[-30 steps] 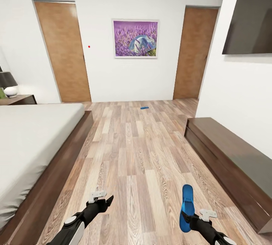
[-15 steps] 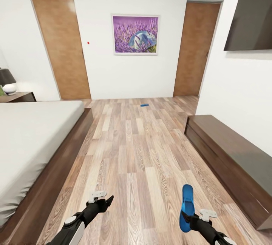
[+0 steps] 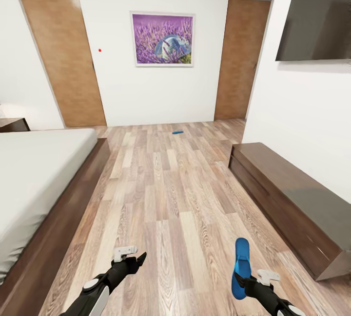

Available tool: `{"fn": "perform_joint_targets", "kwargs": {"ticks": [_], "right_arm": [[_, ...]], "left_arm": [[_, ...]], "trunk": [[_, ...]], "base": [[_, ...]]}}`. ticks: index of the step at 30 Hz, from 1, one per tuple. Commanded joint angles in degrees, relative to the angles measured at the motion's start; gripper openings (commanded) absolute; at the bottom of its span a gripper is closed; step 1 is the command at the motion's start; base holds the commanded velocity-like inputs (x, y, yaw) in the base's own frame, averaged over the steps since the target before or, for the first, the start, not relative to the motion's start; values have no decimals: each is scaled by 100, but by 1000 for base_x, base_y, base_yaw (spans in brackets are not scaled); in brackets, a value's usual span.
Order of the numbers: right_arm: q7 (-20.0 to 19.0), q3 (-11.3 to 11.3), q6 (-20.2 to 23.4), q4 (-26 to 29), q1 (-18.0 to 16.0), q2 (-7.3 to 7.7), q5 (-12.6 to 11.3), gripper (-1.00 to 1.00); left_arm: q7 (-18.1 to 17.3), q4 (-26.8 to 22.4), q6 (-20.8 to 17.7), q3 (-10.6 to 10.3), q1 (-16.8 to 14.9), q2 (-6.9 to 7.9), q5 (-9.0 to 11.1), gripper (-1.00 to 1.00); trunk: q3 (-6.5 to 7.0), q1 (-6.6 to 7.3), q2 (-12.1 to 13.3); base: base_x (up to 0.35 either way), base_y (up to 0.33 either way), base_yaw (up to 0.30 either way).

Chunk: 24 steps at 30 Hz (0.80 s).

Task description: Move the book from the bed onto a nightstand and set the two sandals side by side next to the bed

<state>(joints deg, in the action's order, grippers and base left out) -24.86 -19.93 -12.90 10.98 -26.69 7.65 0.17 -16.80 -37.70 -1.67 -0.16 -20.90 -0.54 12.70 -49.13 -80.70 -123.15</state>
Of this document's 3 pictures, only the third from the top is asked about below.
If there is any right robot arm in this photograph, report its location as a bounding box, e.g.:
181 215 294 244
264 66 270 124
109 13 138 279
234 269 307 316

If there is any sandal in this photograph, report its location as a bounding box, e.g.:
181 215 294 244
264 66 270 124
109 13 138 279
231 237 252 300

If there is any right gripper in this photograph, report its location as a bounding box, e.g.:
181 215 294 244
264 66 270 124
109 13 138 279
234 272 276 310

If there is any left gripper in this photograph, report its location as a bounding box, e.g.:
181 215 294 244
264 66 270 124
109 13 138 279
110 252 147 285

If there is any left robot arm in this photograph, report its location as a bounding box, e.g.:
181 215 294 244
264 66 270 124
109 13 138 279
59 246 147 316

